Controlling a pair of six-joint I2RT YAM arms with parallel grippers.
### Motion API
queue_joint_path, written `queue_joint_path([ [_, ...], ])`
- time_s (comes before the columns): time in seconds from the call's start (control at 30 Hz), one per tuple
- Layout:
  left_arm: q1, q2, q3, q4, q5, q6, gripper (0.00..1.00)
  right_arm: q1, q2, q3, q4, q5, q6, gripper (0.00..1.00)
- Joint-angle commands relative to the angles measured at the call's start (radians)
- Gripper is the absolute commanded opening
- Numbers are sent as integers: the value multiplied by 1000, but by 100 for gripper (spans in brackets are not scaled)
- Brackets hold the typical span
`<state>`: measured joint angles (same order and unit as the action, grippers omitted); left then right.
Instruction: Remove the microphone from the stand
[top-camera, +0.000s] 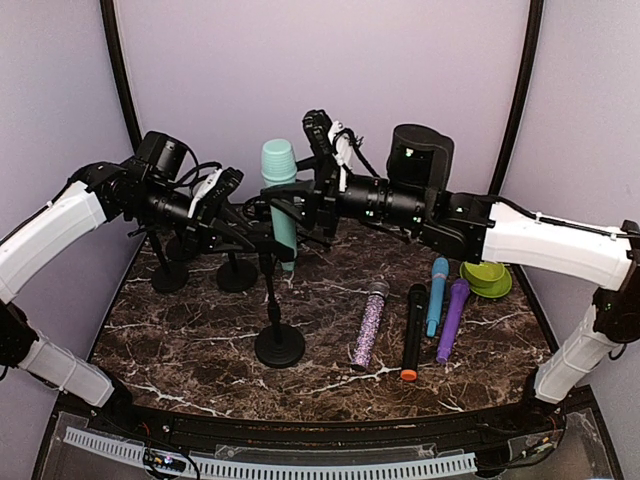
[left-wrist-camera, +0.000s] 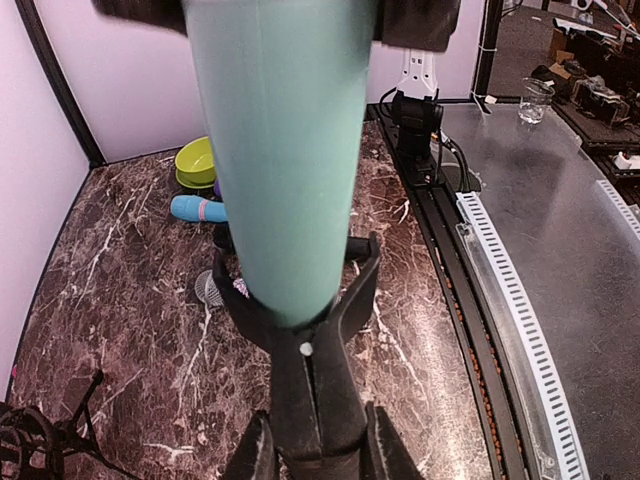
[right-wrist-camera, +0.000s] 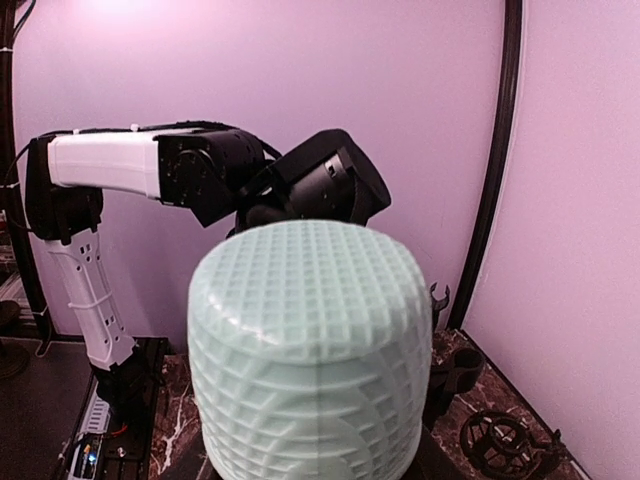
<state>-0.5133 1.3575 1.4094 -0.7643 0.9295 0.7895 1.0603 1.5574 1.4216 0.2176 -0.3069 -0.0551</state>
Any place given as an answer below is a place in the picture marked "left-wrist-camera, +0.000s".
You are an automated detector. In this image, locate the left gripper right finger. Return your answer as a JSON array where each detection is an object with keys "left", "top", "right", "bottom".
[{"left": 359, "top": 402, "right": 423, "bottom": 480}]

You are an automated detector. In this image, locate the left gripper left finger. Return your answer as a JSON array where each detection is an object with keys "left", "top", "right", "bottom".
[{"left": 222, "top": 410, "right": 280, "bottom": 480}]

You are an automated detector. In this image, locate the black round-base stand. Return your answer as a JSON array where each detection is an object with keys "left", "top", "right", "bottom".
[{"left": 95, "top": 1, "right": 460, "bottom": 479}]

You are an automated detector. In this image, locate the silver glitter microphone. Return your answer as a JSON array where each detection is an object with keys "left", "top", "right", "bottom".
[{"left": 194, "top": 270, "right": 249, "bottom": 307}]

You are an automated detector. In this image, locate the black tripod shock-mount stand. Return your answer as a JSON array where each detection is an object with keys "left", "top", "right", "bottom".
[{"left": 1, "top": 370, "right": 135, "bottom": 479}]

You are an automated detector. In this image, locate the blue microphone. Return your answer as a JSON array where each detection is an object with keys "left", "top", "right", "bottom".
[{"left": 170, "top": 195, "right": 228, "bottom": 223}]

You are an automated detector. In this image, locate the mint green microphone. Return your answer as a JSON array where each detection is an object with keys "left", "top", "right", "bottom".
[{"left": 183, "top": 1, "right": 377, "bottom": 328}]

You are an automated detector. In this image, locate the purple microphone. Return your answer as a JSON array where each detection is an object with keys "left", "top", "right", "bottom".
[{"left": 214, "top": 178, "right": 222, "bottom": 198}]

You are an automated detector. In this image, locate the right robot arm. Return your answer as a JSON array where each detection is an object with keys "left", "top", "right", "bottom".
[{"left": 378, "top": 49, "right": 481, "bottom": 193}]

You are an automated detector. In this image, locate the lime green bowl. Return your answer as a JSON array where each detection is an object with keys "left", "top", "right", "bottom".
[{"left": 174, "top": 136, "right": 217, "bottom": 189}]

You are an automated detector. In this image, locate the clear glass beaker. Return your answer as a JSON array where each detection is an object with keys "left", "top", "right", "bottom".
[{"left": 518, "top": 77, "right": 555, "bottom": 125}]

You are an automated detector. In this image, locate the white slotted cable duct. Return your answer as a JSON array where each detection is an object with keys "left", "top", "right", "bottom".
[{"left": 456, "top": 179, "right": 639, "bottom": 479}]

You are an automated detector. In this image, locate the right black frame post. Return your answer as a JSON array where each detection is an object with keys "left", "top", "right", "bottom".
[{"left": 14, "top": 0, "right": 107, "bottom": 169}]

